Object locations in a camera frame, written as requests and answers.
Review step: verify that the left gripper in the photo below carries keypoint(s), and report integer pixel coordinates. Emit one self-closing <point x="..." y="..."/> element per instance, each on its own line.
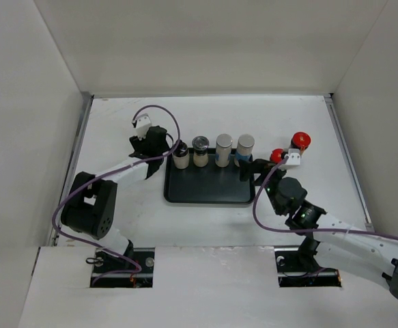
<point x="137" y="143"/>

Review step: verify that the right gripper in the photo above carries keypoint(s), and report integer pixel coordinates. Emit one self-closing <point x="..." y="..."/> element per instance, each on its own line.
<point x="259" y="166"/>

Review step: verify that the silver-cap shaker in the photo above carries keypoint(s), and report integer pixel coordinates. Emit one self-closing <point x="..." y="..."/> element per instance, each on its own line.
<point x="223" y="150"/>
<point x="244" y="148"/>

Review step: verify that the red-cap spice jar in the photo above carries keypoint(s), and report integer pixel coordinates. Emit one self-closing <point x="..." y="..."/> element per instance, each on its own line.
<point x="300" y="141"/>
<point x="277" y="155"/>

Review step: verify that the black-cap white bottle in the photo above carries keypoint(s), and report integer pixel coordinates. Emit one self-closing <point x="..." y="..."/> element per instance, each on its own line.
<point x="181" y="156"/>

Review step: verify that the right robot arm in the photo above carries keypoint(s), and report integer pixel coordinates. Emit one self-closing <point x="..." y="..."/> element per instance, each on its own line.
<point x="328" y="242"/>

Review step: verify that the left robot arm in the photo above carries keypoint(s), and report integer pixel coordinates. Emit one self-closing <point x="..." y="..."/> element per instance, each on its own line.
<point x="91" y="211"/>

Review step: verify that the black plastic tray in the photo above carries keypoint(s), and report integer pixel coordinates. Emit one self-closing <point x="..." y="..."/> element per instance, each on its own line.
<point x="207" y="185"/>

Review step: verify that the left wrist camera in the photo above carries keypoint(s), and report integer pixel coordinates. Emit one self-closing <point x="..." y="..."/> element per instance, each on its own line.
<point x="141" y="124"/>

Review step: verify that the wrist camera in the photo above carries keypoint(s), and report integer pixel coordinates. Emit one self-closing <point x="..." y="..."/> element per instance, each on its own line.
<point x="141" y="124"/>
<point x="292" y="157"/>

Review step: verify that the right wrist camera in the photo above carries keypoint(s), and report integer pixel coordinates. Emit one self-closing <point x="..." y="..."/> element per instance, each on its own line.
<point x="292" y="157"/>

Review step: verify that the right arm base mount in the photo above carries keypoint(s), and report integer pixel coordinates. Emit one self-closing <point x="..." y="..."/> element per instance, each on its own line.
<point x="296" y="267"/>

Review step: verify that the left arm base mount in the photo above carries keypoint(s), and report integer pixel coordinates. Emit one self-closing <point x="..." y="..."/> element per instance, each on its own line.
<point x="113" y="272"/>

